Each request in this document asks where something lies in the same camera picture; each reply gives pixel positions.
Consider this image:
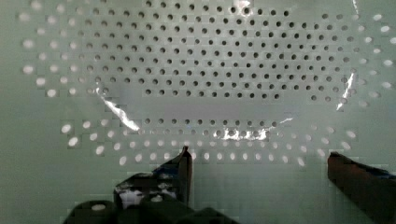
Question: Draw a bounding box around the light green strainer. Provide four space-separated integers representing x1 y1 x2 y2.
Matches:
1 0 395 224

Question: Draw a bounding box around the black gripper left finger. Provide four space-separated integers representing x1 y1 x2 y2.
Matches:
113 146 192 209

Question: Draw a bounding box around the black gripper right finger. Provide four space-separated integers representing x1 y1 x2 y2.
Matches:
328 152 396 224

